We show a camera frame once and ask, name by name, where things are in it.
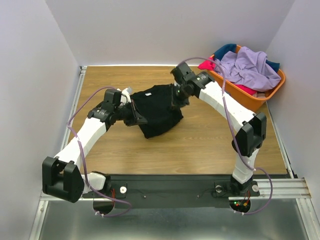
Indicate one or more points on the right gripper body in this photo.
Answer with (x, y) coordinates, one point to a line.
(173, 95)

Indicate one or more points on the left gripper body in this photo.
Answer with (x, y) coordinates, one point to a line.
(128, 111)

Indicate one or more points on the black t shirt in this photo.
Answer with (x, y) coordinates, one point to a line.
(155, 105)

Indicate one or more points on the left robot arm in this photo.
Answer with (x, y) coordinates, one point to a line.
(65, 175)

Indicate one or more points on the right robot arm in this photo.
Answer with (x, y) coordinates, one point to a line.
(248, 129)

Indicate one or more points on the pink t shirt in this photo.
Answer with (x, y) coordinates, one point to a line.
(207, 65)

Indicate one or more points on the dark blue t shirt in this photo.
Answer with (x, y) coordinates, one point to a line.
(219, 54)

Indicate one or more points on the orange laundry basket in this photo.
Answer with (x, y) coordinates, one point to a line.
(249, 98)

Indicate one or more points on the lavender t shirt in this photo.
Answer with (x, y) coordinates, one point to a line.
(248, 68)

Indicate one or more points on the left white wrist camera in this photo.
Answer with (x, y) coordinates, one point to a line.
(125, 96)

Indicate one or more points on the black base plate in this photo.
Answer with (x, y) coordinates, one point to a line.
(155, 191)

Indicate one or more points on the right side aluminium rail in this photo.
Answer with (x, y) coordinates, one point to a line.
(281, 145)

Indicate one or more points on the aluminium frame rail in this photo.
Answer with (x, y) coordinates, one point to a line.
(281, 188)

